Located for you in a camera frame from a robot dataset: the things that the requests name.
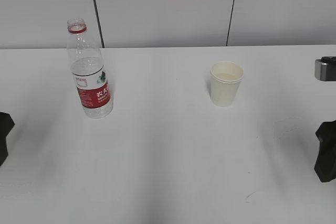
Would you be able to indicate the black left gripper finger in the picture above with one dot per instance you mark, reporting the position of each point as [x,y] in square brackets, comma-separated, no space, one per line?
[6,125]

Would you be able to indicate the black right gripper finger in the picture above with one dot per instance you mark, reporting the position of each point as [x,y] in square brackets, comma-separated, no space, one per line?
[325,163]

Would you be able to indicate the clear water bottle red label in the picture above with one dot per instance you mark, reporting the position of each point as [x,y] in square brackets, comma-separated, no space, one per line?
[87,69]

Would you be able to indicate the white paper cup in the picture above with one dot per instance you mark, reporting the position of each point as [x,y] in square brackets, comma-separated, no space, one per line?
[225,80]

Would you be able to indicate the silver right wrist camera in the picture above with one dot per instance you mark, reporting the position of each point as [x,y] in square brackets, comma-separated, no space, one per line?
[325,69]

